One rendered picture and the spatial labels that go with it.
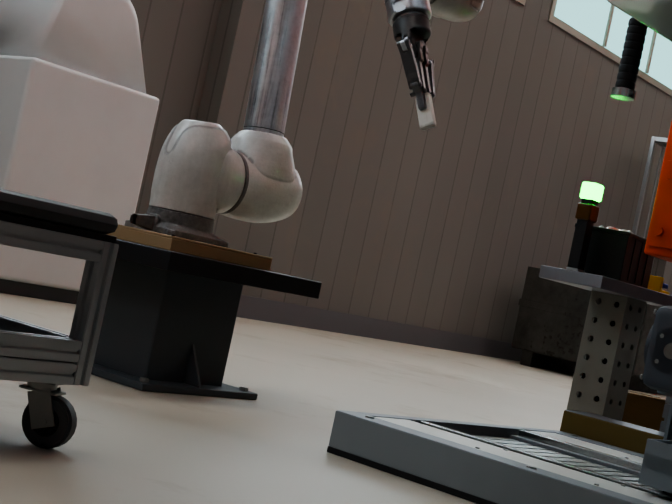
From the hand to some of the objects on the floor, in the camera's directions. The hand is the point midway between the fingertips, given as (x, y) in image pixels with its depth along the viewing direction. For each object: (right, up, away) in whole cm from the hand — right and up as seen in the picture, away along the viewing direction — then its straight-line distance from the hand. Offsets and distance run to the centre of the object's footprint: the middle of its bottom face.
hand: (425, 111), depth 246 cm
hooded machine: (-145, -42, +249) cm, 291 cm away
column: (+44, -80, +63) cm, 111 cm away
